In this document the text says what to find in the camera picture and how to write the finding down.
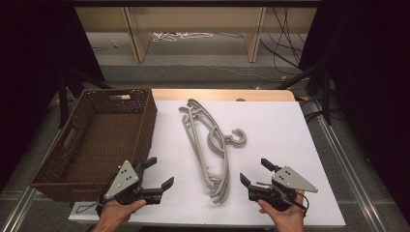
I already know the black metal stand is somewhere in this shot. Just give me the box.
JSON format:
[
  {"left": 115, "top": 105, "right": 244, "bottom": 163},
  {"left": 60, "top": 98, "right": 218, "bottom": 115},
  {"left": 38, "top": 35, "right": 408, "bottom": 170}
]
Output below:
[
  {"left": 57, "top": 66, "right": 114, "bottom": 130},
  {"left": 276, "top": 59, "right": 334, "bottom": 126}
]

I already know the coiled white cable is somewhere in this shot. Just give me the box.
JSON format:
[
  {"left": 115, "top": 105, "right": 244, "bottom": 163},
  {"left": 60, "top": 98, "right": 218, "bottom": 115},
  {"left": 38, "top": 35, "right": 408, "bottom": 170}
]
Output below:
[{"left": 152, "top": 31, "right": 215, "bottom": 44}]

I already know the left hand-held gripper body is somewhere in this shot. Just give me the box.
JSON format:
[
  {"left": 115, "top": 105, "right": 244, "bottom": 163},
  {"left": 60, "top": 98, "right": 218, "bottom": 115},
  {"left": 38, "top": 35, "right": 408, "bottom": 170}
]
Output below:
[{"left": 103, "top": 159, "right": 162, "bottom": 206}]

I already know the aluminium rail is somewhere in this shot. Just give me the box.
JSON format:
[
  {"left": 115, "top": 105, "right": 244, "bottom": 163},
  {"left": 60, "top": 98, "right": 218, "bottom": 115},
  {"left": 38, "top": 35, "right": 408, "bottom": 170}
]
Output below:
[
  {"left": 307, "top": 99, "right": 390, "bottom": 232},
  {"left": 0, "top": 129, "right": 64, "bottom": 232}
]

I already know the brown wicker basket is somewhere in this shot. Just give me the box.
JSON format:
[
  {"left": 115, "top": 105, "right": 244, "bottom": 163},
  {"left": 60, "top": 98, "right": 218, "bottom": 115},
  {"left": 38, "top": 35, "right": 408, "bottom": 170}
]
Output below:
[{"left": 28, "top": 88, "right": 159, "bottom": 203}]

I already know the person's right hand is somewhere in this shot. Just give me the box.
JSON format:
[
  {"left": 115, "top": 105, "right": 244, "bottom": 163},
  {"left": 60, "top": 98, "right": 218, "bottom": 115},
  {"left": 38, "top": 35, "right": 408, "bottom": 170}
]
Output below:
[{"left": 257, "top": 189, "right": 306, "bottom": 232}]

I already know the light wooden table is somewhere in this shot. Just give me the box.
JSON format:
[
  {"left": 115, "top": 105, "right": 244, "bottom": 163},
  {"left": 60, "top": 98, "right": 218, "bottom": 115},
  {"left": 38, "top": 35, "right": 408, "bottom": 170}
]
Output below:
[{"left": 151, "top": 89, "right": 297, "bottom": 102}]

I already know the dark curtain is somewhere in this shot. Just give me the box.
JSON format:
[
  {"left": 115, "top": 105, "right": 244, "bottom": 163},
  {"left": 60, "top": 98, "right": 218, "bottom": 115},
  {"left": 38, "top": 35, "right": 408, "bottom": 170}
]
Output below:
[
  {"left": 0, "top": 0, "right": 106, "bottom": 192},
  {"left": 299, "top": 0, "right": 410, "bottom": 223}
]

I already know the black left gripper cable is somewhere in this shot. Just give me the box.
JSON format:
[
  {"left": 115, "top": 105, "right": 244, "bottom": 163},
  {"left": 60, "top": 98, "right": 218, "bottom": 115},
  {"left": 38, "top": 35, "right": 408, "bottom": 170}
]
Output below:
[{"left": 74, "top": 201, "right": 105, "bottom": 215}]

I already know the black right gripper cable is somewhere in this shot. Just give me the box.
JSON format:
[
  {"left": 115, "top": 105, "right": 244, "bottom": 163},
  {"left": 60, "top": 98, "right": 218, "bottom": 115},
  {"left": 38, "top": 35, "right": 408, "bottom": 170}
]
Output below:
[{"left": 256, "top": 181, "right": 309, "bottom": 214}]

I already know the person's left hand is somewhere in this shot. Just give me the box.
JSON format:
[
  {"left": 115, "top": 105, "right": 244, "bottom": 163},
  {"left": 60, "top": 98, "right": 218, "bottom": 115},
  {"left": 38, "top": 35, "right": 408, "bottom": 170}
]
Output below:
[{"left": 96, "top": 198, "right": 148, "bottom": 232}]

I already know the light wooden shelf unit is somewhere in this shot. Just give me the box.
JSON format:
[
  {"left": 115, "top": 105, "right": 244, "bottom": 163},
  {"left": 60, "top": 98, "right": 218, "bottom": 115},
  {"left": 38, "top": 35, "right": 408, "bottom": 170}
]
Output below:
[{"left": 75, "top": 6, "right": 318, "bottom": 64}]

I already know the white board sheet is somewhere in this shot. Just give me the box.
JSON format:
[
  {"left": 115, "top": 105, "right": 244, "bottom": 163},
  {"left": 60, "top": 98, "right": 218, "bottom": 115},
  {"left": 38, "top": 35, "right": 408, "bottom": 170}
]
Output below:
[{"left": 68, "top": 100, "right": 346, "bottom": 228}]

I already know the bundle of black cables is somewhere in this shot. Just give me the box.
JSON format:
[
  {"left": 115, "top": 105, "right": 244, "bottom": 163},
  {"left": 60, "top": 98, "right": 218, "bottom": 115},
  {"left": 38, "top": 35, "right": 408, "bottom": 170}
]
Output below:
[{"left": 260, "top": 6, "right": 308, "bottom": 75}]

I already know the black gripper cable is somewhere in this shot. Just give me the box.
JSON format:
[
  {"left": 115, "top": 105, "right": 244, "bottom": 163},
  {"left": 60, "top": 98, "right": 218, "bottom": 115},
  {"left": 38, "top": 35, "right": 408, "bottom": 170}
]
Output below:
[
  {"left": 256, "top": 181, "right": 309, "bottom": 214},
  {"left": 74, "top": 201, "right": 105, "bottom": 215}
]

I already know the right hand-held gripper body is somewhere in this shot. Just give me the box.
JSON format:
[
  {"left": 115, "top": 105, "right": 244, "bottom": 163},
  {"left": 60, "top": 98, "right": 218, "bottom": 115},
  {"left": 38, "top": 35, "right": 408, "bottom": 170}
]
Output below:
[{"left": 248, "top": 165, "right": 319, "bottom": 213}]

